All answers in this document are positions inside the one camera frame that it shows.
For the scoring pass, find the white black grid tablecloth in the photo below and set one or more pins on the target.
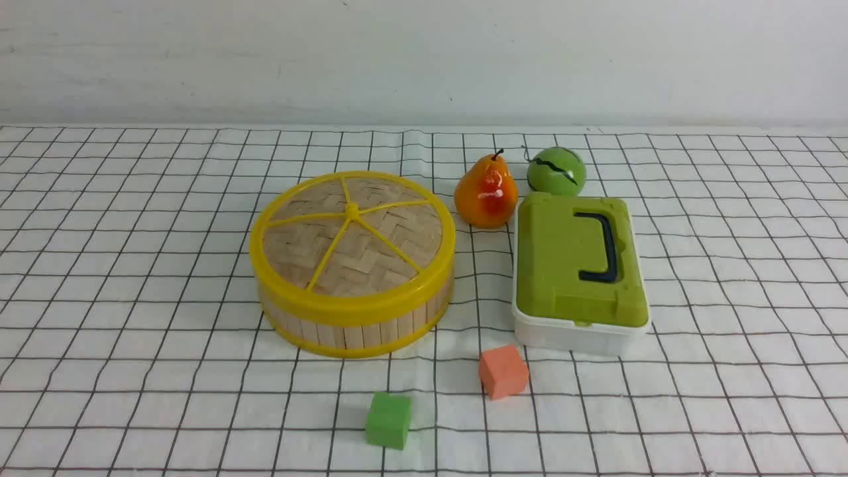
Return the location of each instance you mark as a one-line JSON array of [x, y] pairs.
[[133, 343]]

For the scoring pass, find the orange foam cube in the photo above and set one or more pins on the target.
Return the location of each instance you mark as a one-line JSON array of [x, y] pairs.
[[503, 372]]

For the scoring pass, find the yellow rimmed bamboo steamer lid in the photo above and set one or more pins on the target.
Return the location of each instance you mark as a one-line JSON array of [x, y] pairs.
[[354, 248]]

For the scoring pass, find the green lidded white plastic box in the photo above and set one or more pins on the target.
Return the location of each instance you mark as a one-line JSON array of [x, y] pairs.
[[577, 284]]

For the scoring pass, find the bamboo steamer basket yellow rims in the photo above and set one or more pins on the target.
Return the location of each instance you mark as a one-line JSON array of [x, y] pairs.
[[380, 338]]

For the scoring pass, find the orange red toy pear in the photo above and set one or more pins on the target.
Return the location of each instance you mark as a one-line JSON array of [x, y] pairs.
[[486, 195]]

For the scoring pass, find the green toy melon ball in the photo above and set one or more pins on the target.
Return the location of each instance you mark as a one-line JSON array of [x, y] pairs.
[[557, 170]]

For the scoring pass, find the green foam cube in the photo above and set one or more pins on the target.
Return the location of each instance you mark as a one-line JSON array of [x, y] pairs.
[[388, 420]]

